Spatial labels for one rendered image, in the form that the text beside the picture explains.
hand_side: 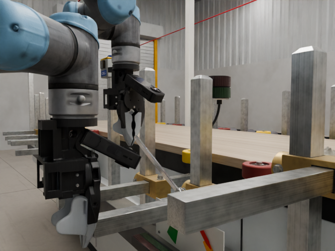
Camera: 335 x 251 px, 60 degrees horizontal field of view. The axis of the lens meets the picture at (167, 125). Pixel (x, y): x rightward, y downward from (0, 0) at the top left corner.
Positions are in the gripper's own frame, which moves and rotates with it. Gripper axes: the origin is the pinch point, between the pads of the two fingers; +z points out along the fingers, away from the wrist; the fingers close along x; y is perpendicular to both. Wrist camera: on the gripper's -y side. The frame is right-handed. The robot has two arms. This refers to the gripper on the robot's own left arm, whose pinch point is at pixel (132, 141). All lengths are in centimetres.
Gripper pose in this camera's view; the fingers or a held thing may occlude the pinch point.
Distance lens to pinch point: 77.1
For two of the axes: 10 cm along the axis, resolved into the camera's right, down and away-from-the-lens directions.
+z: 0.0, 10.0, 0.6
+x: -6.0, 0.5, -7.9
